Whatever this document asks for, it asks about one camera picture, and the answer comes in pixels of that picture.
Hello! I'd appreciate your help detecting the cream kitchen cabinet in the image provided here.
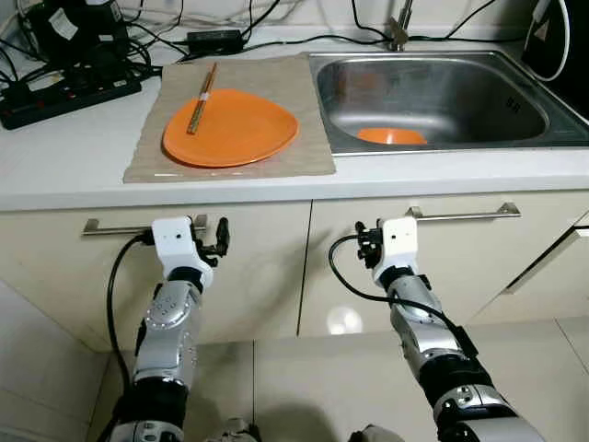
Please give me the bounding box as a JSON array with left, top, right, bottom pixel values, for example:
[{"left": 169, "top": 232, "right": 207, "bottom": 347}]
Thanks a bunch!
[{"left": 0, "top": 189, "right": 589, "bottom": 355}]

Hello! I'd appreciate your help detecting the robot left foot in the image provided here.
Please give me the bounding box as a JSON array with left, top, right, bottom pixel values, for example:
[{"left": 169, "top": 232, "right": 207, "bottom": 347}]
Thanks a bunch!
[{"left": 204, "top": 419, "right": 260, "bottom": 442}]

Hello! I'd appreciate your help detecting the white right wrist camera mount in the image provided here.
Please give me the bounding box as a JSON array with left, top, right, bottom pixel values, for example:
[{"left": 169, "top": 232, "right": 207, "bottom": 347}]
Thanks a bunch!
[{"left": 381, "top": 217, "right": 421, "bottom": 270}]

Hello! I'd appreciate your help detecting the thin black counter cable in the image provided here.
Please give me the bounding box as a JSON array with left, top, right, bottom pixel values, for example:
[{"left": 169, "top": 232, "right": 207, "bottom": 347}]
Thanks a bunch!
[{"left": 241, "top": 32, "right": 530, "bottom": 49}]

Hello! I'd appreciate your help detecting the black power strip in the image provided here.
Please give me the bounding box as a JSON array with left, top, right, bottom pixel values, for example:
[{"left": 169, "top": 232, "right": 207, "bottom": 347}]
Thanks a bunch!
[{"left": 0, "top": 66, "right": 144, "bottom": 130}]

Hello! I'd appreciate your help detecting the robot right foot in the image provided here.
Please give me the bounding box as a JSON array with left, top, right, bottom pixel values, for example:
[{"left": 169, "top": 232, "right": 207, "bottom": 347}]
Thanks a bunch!
[{"left": 348, "top": 424, "right": 406, "bottom": 442}]

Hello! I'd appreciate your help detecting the orange plastic bowl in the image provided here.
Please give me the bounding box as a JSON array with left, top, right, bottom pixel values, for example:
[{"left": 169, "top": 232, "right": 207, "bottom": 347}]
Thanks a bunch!
[{"left": 355, "top": 126, "right": 429, "bottom": 146}]

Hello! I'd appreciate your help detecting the orange plastic plate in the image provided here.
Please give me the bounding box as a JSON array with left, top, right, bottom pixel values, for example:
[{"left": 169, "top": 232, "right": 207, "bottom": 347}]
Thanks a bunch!
[{"left": 162, "top": 87, "right": 300, "bottom": 169}]

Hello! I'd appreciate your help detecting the black round appliance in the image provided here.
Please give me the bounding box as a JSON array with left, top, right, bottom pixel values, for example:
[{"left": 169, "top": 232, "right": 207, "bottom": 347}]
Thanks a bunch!
[{"left": 520, "top": 0, "right": 589, "bottom": 93}]

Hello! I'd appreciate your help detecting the slim steel faucet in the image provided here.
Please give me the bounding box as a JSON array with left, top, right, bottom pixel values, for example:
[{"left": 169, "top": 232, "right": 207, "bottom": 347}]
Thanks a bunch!
[{"left": 387, "top": 0, "right": 415, "bottom": 52}]

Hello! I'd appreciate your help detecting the black charger with white label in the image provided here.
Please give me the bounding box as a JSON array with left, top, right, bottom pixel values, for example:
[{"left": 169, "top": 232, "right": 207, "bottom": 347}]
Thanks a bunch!
[{"left": 41, "top": 0, "right": 132, "bottom": 65}]

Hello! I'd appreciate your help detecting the stainless steel sink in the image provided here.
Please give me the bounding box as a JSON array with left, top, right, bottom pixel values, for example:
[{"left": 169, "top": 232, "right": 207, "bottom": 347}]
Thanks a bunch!
[{"left": 308, "top": 49, "right": 589, "bottom": 156}]

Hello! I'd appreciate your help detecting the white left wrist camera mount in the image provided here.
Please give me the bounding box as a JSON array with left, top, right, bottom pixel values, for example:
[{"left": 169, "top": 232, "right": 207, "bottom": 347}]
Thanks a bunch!
[{"left": 151, "top": 217, "right": 199, "bottom": 279}]

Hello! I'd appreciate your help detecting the silver cabinet bar handle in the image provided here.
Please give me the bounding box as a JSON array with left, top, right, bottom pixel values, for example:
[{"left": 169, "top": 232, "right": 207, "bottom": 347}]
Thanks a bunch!
[
  {"left": 405, "top": 203, "right": 522, "bottom": 222},
  {"left": 81, "top": 215, "right": 211, "bottom": 237}
]

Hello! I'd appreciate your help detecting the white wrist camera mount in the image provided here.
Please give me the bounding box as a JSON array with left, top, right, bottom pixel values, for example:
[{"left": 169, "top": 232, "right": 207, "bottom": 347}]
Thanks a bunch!
[
  {"left": 381, "top": 217, "right": 421, "bottom": 270},
  {"left": 151, "top": 217, "right": 199, "bottom": 279}
]

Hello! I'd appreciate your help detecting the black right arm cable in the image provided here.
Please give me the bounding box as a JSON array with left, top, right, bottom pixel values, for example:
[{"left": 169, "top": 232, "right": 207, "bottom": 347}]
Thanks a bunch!
[{"left": 329, "top": 233, "right": 479, "bottom": 355}]

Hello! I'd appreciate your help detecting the flat black power adapter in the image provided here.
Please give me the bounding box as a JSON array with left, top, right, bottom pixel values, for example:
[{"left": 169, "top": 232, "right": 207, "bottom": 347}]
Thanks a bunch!
[{"left": 187, "top": 29, "right": 245, "bottom": 53}]

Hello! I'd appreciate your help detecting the beige woven placemat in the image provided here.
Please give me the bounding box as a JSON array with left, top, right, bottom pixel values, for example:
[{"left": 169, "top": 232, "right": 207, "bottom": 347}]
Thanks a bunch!
[{"left": 122, "top": 55, "right": 337, "bottom": 183}]

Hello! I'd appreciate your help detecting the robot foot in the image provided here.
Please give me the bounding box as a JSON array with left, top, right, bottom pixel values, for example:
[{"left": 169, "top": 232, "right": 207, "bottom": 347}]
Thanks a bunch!
[
  {"left": 204, "top": 419, "right": 260, "bottom": 442},
  {"left": 348, "top": 424, "right": 406, "bottom": 442}
]

